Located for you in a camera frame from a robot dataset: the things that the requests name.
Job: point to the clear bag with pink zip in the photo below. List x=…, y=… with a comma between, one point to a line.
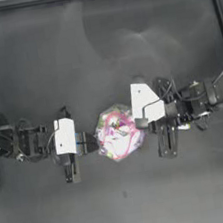
x=122, y=145

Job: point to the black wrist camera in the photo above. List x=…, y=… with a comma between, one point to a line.
x=141, y=123

